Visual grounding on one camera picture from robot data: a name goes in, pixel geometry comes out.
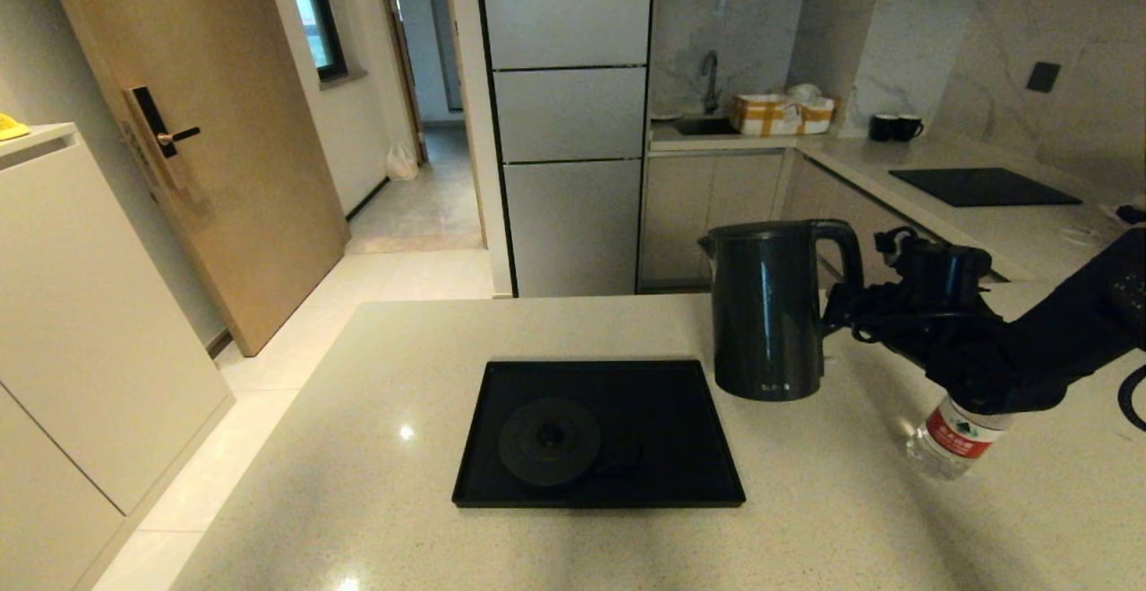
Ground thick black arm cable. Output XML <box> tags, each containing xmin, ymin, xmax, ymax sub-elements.
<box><xmin>1119</xmin><ymin>363</ymin><xmax>1146</xmax><ymax>433</ymax></box>

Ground clear water bottle red cap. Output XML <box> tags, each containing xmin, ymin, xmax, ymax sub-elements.
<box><xmin>906</xmin><ymin>394</ymin><xmax>1013</xmax><ymax>482</ymax></box>

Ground white plastic bag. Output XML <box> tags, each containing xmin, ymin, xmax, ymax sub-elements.
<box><xmin>386</xmin><ymin>141</ymin><xmax>420</xmax><ymax>183</ymax></box>

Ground black door lock with handle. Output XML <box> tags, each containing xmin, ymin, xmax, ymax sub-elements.
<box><xmin>123</xmin><ymin>86</ymin><xmax>202</xmax><ymax>193</ymax></box>

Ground round black kettle base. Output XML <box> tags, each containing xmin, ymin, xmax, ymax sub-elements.
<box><xmin>499</xmin><ymin>397</ymin><xmax>646</xmax><ymax>487</ymax></box>

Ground metal kitchen faucet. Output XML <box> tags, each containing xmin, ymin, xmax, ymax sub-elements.
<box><xmin>698</xmin><ymin>50</ymin><xmax>720</xmax><ymax>116</ymax></box>

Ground cardboard box with yellow tape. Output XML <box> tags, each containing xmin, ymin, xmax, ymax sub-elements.
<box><xmin>795</xmin><ymin>97</ymin><xmax>837</xmax><ymax>134</ymax></box>
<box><xmin>729</xmin><ymin>93</ymin><xmax>801</xmax><ymax>137</ymax></box>

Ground black rectangular serving tray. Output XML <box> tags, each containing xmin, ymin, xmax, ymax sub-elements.
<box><xmin>452</xmin><ymin>359</ymin><xmax>747</xmax><ymax>510</ymax></box>

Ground tall white cabinet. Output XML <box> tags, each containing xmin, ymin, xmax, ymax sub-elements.
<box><xmin>475</xmin><ymin>0</ymin><xmax>656</xmax><ymax>297</ymax></box>

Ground black induction cooktop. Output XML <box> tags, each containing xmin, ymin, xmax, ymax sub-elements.
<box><xmin>889</xmin><ymin>167</ymin><xmax>1083</xmax><ymax>208</ymax></box>

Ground light wooden door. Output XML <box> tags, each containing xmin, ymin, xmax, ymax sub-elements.
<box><xmin>38</xmin><ymin>0</ymin><xmax>351</xmax><ymax>357</ymax></box>

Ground dark framed window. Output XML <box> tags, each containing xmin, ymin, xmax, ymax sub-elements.
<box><xmin>280</xmin><ymin>0</ymin><xmax>348</xmax><ymax>83</ymax></box>

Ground beige kitchen base cabinets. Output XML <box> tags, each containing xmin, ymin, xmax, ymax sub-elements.
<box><xmin>637</xmin><ymin>150</ymin><xmax>1004</xmax><ymax>293</ymax></box>

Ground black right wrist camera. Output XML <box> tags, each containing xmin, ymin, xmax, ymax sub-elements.
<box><xmin>882</xmin><ymin>227</ymin><xmax>993</xmax><ymax>305</ymax></box>

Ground white storage cabinet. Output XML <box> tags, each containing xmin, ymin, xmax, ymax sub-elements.
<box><xmin>0</xmin><ymin>123</ymin><xmax>235</xmax><ymax>591</ymax></box>

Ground brown interior door frame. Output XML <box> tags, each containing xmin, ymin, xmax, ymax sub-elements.
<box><xmin>374</xmin><ymin>0</ymin><xmax>429</xmax><ymax>165</ymax></box>

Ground black electric kettle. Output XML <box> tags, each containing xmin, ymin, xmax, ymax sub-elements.
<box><xmin>698</xmin><ymin>219</ymin><xmax>865</xmax><ymax>402</ymax></box>

